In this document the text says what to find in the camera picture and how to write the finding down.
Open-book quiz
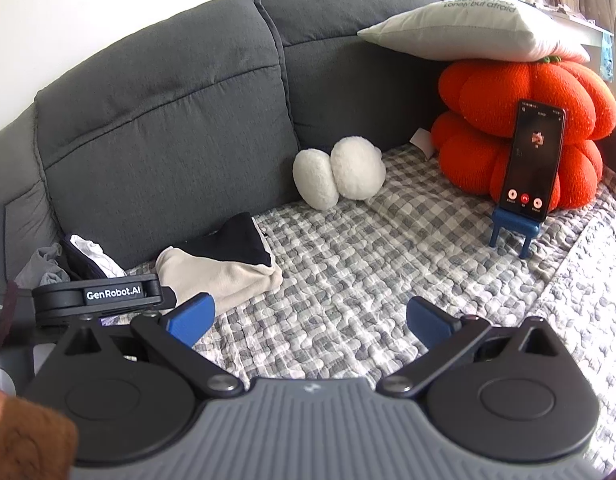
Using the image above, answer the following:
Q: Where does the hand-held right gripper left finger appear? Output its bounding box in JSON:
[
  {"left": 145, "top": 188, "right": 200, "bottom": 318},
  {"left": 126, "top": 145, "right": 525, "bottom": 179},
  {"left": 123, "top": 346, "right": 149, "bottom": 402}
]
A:
[{"left": 55, "top": 292, "right": 245, "bottom": 400}]

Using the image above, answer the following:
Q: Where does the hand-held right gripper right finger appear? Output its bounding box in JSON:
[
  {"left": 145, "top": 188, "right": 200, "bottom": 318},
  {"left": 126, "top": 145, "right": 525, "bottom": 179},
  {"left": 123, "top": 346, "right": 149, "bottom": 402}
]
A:
[{"left": 377, "top": 296, "right": 573, "bottom": 401}]

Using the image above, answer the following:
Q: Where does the beige garment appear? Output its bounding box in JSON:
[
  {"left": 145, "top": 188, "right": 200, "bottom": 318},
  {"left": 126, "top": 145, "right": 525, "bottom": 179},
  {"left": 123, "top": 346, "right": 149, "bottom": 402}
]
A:
[{"left": 155, "top": 246, "right": 285, "bottom": 319}]

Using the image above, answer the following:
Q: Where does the white cloth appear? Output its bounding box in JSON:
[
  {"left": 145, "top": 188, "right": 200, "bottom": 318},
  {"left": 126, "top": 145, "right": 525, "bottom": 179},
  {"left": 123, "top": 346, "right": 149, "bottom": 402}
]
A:
[{"left": 69, "top": 234, "right": 127, "bottom": 279}]

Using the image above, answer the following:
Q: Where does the dark cloth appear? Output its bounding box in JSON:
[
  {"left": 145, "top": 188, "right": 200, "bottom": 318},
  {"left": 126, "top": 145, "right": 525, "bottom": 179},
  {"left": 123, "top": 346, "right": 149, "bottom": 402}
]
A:
[{"left": 59, "top": 232, "right": 114, "bottom": 282}]

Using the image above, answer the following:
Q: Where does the grey cloth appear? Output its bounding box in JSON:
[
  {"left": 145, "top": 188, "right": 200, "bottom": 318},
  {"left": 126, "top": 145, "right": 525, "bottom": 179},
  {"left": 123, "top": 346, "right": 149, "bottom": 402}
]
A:
[{"left": 14, "top": 244, "right": 72, "bottom": 287}]

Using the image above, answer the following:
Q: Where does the grey checkered quilt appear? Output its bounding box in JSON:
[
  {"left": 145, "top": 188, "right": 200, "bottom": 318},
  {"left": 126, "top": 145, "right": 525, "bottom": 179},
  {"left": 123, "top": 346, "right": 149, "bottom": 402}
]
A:
[{"left": 100, "top": 145, "right": 616, "bottom": 471}]

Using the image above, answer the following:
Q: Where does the blue chair phone stand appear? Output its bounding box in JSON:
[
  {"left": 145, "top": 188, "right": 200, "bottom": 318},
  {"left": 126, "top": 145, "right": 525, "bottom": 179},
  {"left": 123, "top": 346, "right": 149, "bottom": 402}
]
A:
[{"left": 488, "top": 205, "right": 543, "bottom": 261}]

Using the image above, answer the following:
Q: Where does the white plush toy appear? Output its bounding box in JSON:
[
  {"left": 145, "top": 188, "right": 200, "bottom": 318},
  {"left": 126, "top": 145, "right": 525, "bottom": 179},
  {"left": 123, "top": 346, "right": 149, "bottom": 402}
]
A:
[{"left": 292, "top": 135, "right": 388, "bottom": 211}]

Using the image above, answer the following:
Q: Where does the white label tag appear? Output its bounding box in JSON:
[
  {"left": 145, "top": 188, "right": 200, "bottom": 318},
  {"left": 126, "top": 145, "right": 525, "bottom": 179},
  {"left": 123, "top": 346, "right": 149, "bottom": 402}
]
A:
[{"left": 410, "top": 128, "right": 437, "bottom": 159}]

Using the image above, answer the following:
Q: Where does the black smartphone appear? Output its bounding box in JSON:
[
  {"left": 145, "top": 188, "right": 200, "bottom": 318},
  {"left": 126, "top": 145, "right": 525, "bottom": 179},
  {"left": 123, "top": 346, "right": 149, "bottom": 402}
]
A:
[{"left": 501, "top": 100, "right": 568, "bottom": 222}]

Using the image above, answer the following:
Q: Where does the grey sofa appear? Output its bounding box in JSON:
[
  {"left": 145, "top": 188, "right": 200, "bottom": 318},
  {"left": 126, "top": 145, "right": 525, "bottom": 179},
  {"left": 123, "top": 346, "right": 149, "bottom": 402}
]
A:
[{"left": 0, "top": 0, "right": 616, "bottom": 282}]

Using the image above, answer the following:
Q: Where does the white pillow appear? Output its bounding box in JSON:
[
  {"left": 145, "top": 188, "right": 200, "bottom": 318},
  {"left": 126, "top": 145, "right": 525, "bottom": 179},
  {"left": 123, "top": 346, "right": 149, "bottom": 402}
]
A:
[{"left": 357, "top": 0, "right": 592, "bottom": 64}]

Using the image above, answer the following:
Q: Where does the blue printed bag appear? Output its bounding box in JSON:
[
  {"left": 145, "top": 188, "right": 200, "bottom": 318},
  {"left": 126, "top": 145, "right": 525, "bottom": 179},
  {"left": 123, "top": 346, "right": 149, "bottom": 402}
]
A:
[{"left": 598, "top": 29, "right": 616, "bottom": 82}]

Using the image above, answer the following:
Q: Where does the white bookshelf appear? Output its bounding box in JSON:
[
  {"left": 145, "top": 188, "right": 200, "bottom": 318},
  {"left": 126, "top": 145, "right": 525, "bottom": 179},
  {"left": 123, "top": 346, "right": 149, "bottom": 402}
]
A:
[{"left": 498, "top": 0, "right": 616, "bottom": 82}]

